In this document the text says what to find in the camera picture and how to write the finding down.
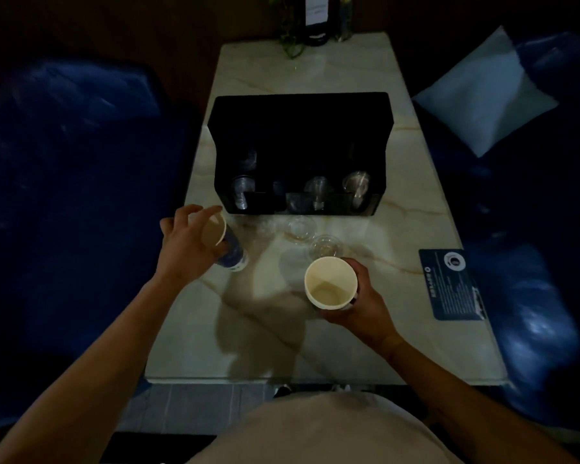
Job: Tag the person's left hand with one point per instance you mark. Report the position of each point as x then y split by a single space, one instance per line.
181 251

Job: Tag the person's right hand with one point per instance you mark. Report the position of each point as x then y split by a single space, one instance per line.
365 309

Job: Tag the person's left thumb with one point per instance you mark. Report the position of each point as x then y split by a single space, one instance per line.
218 256

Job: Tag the person's right thumb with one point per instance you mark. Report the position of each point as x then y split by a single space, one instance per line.
336 313

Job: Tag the blue print paper cup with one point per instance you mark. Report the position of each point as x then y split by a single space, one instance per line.
227 248

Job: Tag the white paper cup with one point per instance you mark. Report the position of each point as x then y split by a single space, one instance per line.
329 284

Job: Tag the person's left forearm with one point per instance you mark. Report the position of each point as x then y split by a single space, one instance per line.
87 372

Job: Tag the person's right forearm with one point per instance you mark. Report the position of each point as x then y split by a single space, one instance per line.
469 405

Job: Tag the clear glass cup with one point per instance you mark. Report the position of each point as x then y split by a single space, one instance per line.
297 202
326 246
356 187
243 192
300 229
317 190
247 159

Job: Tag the person's light shirt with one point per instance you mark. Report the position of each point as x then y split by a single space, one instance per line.
324 430

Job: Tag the blue table placard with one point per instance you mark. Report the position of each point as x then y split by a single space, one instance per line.
452 284

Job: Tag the black plastic crate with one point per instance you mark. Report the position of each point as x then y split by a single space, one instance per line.
299 135

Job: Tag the blue velvet sofa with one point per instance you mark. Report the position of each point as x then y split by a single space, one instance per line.
67 227
522 246

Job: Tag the green plant in vase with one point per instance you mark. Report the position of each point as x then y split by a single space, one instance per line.
287 28

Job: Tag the dark bottle with white label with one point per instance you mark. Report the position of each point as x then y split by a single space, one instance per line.
316 16

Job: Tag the white cushion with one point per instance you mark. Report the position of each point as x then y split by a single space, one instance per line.
483 91

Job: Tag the glass vase with stems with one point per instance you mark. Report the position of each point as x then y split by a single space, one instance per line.
344 19

